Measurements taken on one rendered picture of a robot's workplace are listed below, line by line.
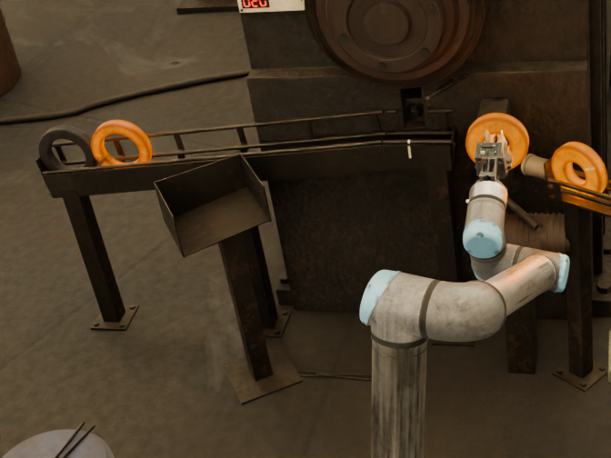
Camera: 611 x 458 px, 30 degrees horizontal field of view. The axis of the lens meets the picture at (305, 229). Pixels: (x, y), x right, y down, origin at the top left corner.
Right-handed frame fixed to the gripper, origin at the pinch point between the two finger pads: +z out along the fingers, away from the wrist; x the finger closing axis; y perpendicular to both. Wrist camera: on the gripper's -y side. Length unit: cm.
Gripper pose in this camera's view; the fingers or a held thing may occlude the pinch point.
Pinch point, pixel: (496, 135)
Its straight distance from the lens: 292.4
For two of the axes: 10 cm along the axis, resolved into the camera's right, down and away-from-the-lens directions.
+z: 1.9, -7.8, 5.9
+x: -9.6, -0.2, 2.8
